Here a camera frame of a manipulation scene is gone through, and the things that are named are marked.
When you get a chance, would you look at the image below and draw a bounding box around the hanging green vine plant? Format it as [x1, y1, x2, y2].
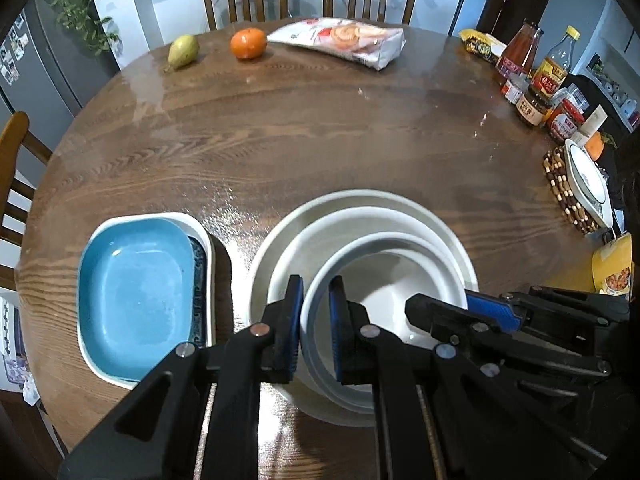
[47, 0, 119, 55]

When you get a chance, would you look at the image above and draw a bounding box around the small white red jar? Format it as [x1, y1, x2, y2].
[501, 73, 529, 105]

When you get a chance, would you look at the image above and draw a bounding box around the red lid chili jar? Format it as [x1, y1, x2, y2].
[546, 99, 585, 145]

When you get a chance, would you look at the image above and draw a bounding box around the yellow snack packet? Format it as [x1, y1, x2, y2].
[459, 28, 506, 65]

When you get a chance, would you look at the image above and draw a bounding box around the small white deep bowl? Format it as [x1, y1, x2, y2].
[300, 232, 468, 414]

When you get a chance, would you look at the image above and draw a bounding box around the grey refrigerator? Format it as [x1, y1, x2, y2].
[1, 0, 119, 150]

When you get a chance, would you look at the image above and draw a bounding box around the wooden bead trivet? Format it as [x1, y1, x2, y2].
[542, 146, 599, 235]

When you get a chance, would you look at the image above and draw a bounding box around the large grey bowl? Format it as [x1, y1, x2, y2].
[247, 190, 478, 427]

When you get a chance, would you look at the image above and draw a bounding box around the blue dish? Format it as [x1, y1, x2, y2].
[77, 216, 196, 384]

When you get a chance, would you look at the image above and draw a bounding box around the brown sauce jar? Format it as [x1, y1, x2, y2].
[515, 86, 551, 127]

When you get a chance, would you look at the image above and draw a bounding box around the green pear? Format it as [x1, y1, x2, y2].
[165, 35, 200, 72]

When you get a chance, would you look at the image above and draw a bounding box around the wooden chair left side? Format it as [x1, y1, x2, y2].
[0, 110, 54, 291]

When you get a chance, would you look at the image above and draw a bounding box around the orange fruit at right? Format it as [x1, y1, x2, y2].
[585, 131, 604, 162]

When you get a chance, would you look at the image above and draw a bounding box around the orange mandarin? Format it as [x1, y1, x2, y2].
[230, 27, 268, 61]

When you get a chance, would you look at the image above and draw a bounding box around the white medium bowl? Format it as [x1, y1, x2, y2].
[250, 190, 478, 427]

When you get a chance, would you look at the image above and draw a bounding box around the yellow cap vinegar bottle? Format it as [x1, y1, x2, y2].
[530, 25, 580, 99]

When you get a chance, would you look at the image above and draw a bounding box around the yellow snack box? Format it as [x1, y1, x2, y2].
[591, 233, 634, 298]

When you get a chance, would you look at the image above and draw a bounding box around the bread bag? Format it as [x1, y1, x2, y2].
[267, 18, 406, 72]

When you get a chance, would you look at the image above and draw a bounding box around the red sauce bottle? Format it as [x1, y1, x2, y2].
[494, 20, 544, 86]

